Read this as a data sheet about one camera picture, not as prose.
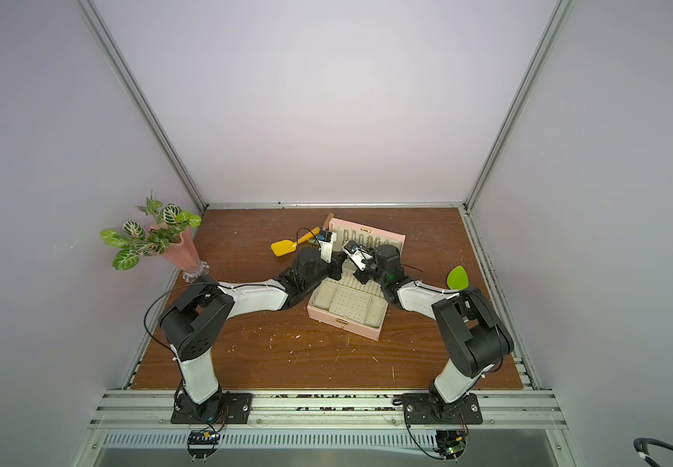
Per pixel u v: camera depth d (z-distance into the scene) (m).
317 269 0.74
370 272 0.80
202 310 0.54
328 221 1.14
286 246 1.08
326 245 0.80
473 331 0.46
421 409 0.73
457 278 0.98
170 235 0.84
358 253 0.78
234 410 0.73
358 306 0.84
